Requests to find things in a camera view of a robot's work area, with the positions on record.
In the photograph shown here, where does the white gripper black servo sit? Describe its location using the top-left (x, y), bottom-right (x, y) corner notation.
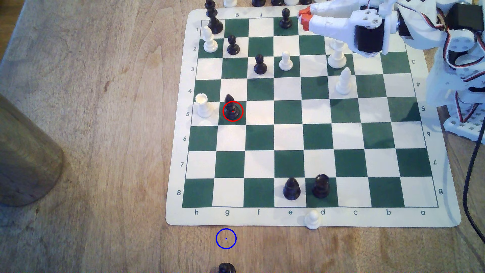
top-left (299, 6), bottom-right (399, 57)

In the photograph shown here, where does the black chess bishop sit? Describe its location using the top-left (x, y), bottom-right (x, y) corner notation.
top-left (283, 177), bottom-right (301, 201)
top-left (224, 94), bottom-right (241, 120)

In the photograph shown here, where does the white chess queen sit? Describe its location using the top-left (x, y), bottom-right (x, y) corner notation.
top-left (328, 38), bottom-right (347, 69)

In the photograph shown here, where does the white chess pawn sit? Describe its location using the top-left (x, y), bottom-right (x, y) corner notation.
top-left (279, 51), bottom-right (293, 71)
top-left (305, 210), bottom-right (321, 230)

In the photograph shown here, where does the white chess bishop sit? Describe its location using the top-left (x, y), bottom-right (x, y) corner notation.
top-left (201, 26), bottom-right (219, 53)
top-left (336, 67), bottom-right (353, 95)

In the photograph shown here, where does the black chess king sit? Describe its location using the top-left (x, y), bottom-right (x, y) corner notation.
top-left (205, 0), bottom-right (224, 35)

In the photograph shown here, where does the green and white chess mat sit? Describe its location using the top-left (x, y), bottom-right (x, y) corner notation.
top-left (165, 8), bottom-right (462, 228)

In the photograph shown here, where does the white chess rook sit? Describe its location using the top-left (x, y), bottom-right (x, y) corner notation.
top-left (195, 93), bottom-right (213, 118)

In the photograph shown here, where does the black chess rook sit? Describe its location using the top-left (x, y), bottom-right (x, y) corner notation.
top-left (312, 174), bottom-right (330, 199)

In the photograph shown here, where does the red white black servo wire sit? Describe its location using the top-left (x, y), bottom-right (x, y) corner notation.
top-left (398, 3), bottom-right (447, 32)

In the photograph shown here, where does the white perforated base plate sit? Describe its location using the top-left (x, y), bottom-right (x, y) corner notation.
top-left (443, 108), bottom-right (485, 144)

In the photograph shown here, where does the thick black cable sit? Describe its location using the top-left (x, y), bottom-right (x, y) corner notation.
top-left (463, 114), bottom-right (485, 243)

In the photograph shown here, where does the blurry brown wooden post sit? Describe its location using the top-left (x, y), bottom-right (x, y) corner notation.
top-left (0, 93), bottom-right (65, 207)

